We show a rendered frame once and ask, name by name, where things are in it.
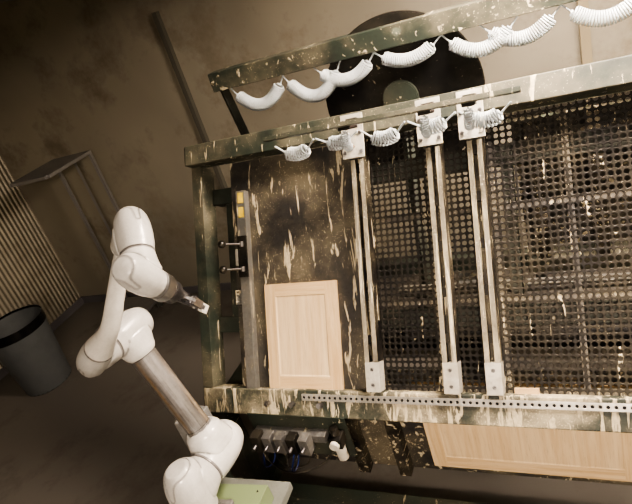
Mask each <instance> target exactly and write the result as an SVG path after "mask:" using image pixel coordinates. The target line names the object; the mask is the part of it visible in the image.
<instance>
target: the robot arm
mask: <svg viewBox="0 0 632 504"><path fill-rule="evenodd" d="M110 247H111V251H112V253H113V254H114V256H113V260H112V264H111V270H110V276H109V282H108V287H107V293H106V299H105V305H104V311H103V317H102V321H101V325H100V328H99V329H98V331H97V332H96V333H95V334H94V335H92V336H91V337H90V338H89V339H88V340H87V341H86V342H85V343H84V344H83V346H82V347H81V349H80V351H79V353H78V355H77V358H76V367H77V370H78V371H79V372H80V373H81V374H82V375H83V376H85V377H87V378H92V377H96V376H99V375H101V374H102V373H103V372H104V371H105V369H108V368H109V367H111V366H112V365H114V364H115V363H116V362H118V361H119V360H120V359H123V360H124V361H126V362H128V363H132V364H133V366H134V367H135V368H136V369H137V371H138V372H139V373H140V374H141V376H142V377H143V378H144V380H145V381H146V382H147V383H148V385H149V386H150V387H151V388H152V390H153V391H154V392H155V393H156V395H157V396H158V397H159V399H160V400H161V401H162V402H163V404H164V405H165V406H166V407H167V409H168V410H169V411H170V412H171V414H172V415H173V416H174V418H175V419H176V420H177V421H178V423H179V424H180V425H181V426H182V428H183V429H184V430H185V431H186V433H187V445H188V447H189V450H190V453H191V456H190V457H183V458H180V459H177V460H176V461H174V462H173V463H172V464H170V465H169V467H168V468H167V470H166V471H165V473H164V476H163V488H164V492H165V495H166V498H167V500H168V502H169V504H234V501H233V500H232V499H227V500H224V499H218V497H217V496H216V495H217V492H218V489H219V486H220V483H221V481H222V479H223V478H224V477H225V476H226V475H227V473H228V472H229V470H230V469H231V468H232V466H233V465H234V463H235V461H236V460H237V458H238V456H239V454H240V452H241V449H242V446H243V440H244V435H243V432H242V430H241V428H240V427H239V425H237V424H236V423H235V422H233V421H231V420H228V419H221V420H219V419H218V418H217V417H213V416H207V415H206V413H205V412H204V411H203V410H202V408H201V407H200V406H199V404H198V403H197V402H196V400H195V399H194V398H193V397H192V395H191V394H190V393H189V391H188V390H187V389H186V387H185V386H184V385H183V384H182V382H181V381H180V380H179V378H178V377H177V376H176V374H175V373H174V372H173V370H172V369H171V368H170V366H169V365H168V364H167V363H166V361H165V360H164V359H163V357H162V356H161V355H160V353H159V352H158V351H157V350H156V348H155V347H154V346H155V340H154V338H153V334H152V330H153V325H154V322H153V318H152V316H151V314H150V313H149V312H148V311H147V310H145V309H143V308H141V307H136V308H131V309H128V310H125V311H123V308H124V301H125V293H126V290H128V291H130V292H132V293H134V294H136V295H139V296H142V297H148V298H151V299H153V300H156V301H158V302H165V303H168V304H173V303H175V302H180V303H182V304H184V305H188V306H190V307H192V306H193V307H192V308H194V310H197V311H200V312H202V313H205V314H207V311H208V309H209V305H207V304H205V303H204V302H203V301H202V300H200V299H199V298H197V296H192V297H191V296H190V294H189V293H187V292H186V291H185V290H183V288H182V285H181V283H180V282H178V281H176V279H175V278H174V277H173V276H171V275H170V274H168V273H166V272H165V271H164V270H162V266H161V265H160V263H159V260H158V258H157V255H156V252H155V241H154V235H153V230H152V226H151V223H150V221H149V218H148V217H147V215H146V214H145V212H144V211H143V210H142V209H139V208H138V207H135V206H127V207H124V208H122V209H120V210H119V211H118V212H117V213H116V215H115V218H114V221H113V229H112V239H111V245H110Z"/></svg>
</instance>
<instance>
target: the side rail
mask: <svg viewBox="0 0 632 504"><path fill-rule="evenodd" d="M192 188H193V206H194V224H195V242H196V260H197V278H198V296H199V299H200V300H202V301H203V302H204V303H205V304H207V305H209V309H208V311H207V314H205V313H202V312H200V311H199V314H200V332H201V350H202V368H203V387H206V388H214V387H217V386H220V385H223V384H225V383H226V378H225V361H224V343H223V333H221V331H220V317H222V309H221V291H220V274H219V256H218V239H217V222H216V206H214V205H213V190H215V187H214V170H212V169H208V168H204V167H196V168H192Z"/></svg>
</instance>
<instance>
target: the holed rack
mask: <svg viewBox="0 0 632 504"><path fill-rule="evenodd" d="M301 396H302V401H328V402H356V403H383V404H411V405H439V406H466V407H494V408H522V409H550V410H577V411H605V412H632V404H629V403H596V402H562V401H529V400H496V399H463V398H429V397H396V396H363V395H330V394H301Z"/></svg>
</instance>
